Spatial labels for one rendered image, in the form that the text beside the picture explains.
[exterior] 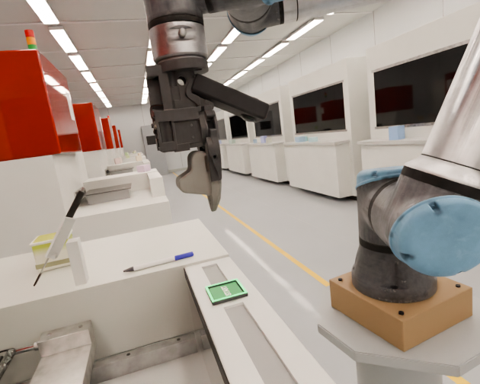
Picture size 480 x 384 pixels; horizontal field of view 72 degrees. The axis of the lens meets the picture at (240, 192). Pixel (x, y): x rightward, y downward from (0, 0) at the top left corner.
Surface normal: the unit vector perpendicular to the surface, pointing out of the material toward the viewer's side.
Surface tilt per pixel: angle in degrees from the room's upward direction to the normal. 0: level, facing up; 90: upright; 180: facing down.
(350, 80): 90
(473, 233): 99
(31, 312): 90
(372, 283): 73
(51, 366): 0
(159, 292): 90
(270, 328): 0
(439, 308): 90
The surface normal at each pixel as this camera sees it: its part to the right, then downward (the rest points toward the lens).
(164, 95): 0.29, 0.13
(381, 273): -0.64, -0.07
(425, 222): -0.11, 0.34
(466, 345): -0.13, -0.98
